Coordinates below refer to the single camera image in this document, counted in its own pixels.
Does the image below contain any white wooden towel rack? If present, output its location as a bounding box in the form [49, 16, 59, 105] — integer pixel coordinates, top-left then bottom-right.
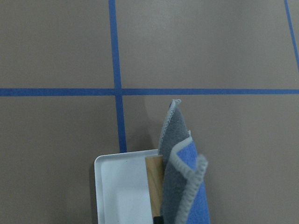
[94, 149, 158, 224]

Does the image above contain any blue grey-edged towel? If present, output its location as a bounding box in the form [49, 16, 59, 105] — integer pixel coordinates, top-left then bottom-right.
[158, 99, 210, 224]

